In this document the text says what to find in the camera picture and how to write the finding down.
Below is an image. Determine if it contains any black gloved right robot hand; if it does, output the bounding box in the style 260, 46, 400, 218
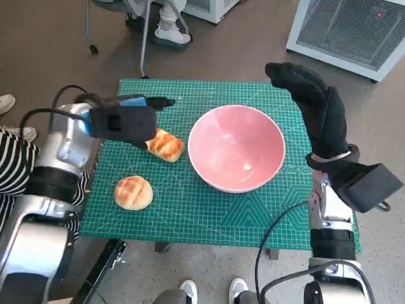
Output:
265, 62, 349, 159

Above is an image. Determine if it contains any bare left robot hand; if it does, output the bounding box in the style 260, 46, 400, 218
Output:
115, 94, 177, 151

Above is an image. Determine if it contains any long toy bread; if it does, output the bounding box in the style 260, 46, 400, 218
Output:
145, 128, 185, 163

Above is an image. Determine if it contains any pink bowl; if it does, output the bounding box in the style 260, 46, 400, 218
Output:
187, 104, 287, 194

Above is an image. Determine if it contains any round toy bread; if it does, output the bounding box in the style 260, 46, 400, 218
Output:
114, 175, 154, 210

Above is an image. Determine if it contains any grey chair with metal legs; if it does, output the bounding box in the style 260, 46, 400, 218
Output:
85, 0, 190, 79

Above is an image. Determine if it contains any person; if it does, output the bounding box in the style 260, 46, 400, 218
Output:
0, 126, 91, 244
151, 277, 263, 304
0, 94, 38, 144
125, 0, 193, 48

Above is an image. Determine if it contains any white appliance with mesh grille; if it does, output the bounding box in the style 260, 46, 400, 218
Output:
286, 0, 405, 82

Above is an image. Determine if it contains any small white cabinet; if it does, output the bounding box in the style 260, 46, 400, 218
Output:
182, 0, 243, 25

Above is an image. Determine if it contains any green cutting mat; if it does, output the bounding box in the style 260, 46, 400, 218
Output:
78, 78, 361, 253

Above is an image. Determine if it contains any black metal stand beam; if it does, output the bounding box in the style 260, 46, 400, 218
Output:
74, 239, 129, 304

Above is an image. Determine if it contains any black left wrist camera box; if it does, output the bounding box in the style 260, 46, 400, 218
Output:
89, 106, 158, 144

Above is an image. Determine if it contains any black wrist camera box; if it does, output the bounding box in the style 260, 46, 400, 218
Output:
328, 163, 405, 213
89, 106, 158, 144

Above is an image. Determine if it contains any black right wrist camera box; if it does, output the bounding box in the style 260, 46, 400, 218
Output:
328, 163, 405, 213

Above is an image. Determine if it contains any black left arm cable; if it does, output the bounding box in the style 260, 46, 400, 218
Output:
52, 84, 107, 110
20, 108, 90, 130

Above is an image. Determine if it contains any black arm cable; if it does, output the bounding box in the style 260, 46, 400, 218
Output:
52, 84, 107, 110
20, 108, 90, 130
254, 201, 332, 304

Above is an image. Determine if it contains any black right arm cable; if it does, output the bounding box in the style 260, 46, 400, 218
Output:
254, 201, 332, 304

